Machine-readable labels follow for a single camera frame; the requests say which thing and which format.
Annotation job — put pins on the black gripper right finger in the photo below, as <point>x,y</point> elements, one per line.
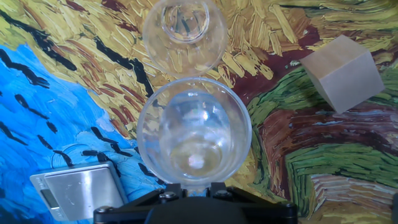
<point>261,210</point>

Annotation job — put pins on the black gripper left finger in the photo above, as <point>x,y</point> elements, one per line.
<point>136,208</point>

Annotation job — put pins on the clear plastic cup with water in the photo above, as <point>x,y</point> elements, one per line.
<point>149,137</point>

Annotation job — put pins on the clear empty plastic cup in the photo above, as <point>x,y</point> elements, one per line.
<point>183,59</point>

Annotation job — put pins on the silver digital kitchen scale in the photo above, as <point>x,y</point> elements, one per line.
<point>84,189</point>

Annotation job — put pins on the painted wheat field tablecloth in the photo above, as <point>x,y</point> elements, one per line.
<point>311,149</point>

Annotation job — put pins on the plain wooden block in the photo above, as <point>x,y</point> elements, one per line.
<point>342,71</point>

